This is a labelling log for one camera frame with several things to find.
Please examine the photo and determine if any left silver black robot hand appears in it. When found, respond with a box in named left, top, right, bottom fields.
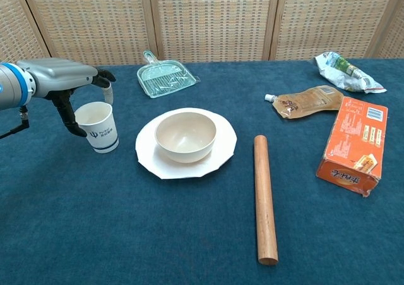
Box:
left=15, top=57, right=117, bottom=138

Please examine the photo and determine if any small white paper cup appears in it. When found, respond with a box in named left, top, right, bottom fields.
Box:
left=74, top=101, right=120, bottom=154

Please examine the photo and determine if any beige bowl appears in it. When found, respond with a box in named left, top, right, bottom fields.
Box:
left=154, top=112, right=217, bottom=164

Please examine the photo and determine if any green plastic dustpan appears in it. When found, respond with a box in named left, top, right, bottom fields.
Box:
left=136, top=50, right=201, bottom=99

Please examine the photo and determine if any white plate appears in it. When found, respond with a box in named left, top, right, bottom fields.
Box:
left=135, top=107, right=238, bottom=180

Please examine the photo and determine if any woven folding screen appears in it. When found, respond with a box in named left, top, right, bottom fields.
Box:
left=0, top=0, right=404, bottom=66

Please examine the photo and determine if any blue table cloth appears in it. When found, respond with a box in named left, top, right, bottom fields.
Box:
left=0, top=57, right=404, bottom=285

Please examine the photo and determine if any wooden rolling pin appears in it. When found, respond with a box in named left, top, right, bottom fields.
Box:
left=254, top=135, right=279, bottom=266

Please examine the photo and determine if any brown spout pouch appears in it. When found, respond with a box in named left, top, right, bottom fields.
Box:
left=264, top=85, right=345, bottom=120

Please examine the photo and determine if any crumpled white snack bag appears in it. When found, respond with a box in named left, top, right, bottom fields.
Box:
left=314, top=51, right=388, bottom=94

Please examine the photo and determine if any orange cardboard box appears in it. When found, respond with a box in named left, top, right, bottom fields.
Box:
left=316, top=96, right=389, bottom=198

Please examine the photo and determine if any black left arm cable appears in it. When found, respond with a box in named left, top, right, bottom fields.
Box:
left=0, top=106, right=31, bottom=140

